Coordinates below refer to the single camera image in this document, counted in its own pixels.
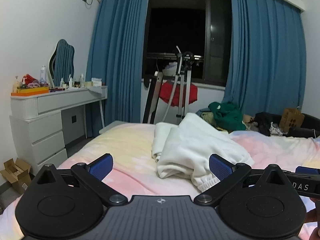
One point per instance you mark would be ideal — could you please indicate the white vanity desk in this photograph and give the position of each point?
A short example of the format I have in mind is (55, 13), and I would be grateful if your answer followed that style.
(47, 122)

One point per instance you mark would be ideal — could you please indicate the white bench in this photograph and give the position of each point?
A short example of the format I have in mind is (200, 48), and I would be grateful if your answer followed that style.
(112, 127)

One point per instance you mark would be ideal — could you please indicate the black sofa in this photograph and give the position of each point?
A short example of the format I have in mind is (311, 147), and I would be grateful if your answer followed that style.
(307, 127)

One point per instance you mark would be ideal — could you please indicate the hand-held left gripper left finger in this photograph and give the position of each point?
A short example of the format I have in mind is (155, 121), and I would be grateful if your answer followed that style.
(101, 167)

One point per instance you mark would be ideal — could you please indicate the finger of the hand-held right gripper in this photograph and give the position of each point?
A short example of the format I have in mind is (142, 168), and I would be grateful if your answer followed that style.
(308, 170)

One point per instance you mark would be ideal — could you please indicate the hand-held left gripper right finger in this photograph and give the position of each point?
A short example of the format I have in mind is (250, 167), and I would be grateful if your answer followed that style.
(220, 168)

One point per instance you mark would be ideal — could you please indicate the wavy framed mirror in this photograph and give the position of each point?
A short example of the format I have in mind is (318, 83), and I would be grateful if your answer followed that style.
(63, 60)

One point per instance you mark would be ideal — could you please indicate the red cloth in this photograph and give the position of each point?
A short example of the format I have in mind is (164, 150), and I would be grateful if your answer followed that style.
(168, 92)

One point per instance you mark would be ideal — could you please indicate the open cardboard box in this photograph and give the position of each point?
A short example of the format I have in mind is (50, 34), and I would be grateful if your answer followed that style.
(18, 175)

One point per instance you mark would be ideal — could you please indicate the green garment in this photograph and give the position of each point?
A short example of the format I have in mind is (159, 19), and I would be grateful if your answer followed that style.
(227, 116)

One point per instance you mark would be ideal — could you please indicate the yellowish clothes pile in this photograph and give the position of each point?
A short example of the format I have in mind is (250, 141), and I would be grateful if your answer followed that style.
(207, 117)

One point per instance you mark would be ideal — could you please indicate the black clothes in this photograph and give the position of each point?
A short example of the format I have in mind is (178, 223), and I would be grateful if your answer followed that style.
(266, 123)

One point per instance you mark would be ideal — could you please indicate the white pants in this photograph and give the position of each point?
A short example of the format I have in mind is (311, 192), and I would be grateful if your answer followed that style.
(190, 145)

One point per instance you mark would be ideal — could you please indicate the orange tray box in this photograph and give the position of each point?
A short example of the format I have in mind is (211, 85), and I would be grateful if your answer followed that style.
(30, 91)

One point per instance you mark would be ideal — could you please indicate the white tissue box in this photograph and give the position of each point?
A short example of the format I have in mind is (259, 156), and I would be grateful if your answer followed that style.
(96, 82)

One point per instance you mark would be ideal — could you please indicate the dark window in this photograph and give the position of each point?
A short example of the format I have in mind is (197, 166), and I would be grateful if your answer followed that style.
(175, 30)

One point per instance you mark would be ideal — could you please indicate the brown paper bag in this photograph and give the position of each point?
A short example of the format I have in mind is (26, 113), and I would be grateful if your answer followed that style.
(291, 120)

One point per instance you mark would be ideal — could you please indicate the metal drying rail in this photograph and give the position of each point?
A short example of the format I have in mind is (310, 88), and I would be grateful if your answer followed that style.
(165, 55)

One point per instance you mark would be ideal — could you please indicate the small white bottle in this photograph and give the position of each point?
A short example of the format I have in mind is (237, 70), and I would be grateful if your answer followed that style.
(70, 82)
(81, 80)
(62, 82)

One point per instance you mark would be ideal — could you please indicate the person's right hand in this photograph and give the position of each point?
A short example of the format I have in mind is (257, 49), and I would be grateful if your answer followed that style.
(313, 213)

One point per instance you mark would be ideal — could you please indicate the tall white bottle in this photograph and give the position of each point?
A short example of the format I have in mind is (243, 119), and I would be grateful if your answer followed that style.
(43, 75)

